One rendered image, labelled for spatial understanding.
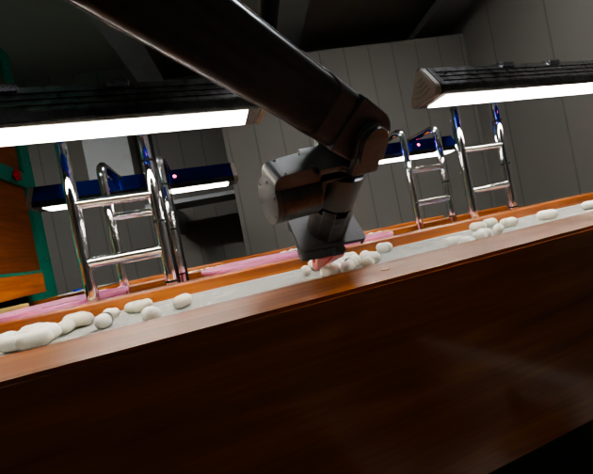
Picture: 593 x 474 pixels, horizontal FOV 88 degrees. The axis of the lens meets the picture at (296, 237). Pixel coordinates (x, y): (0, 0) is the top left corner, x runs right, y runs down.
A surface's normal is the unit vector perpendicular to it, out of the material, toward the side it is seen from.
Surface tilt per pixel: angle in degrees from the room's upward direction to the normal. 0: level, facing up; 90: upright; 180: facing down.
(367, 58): 90
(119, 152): 90
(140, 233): 90
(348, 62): 90
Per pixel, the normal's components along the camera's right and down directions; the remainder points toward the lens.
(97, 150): 0.13, -0.02
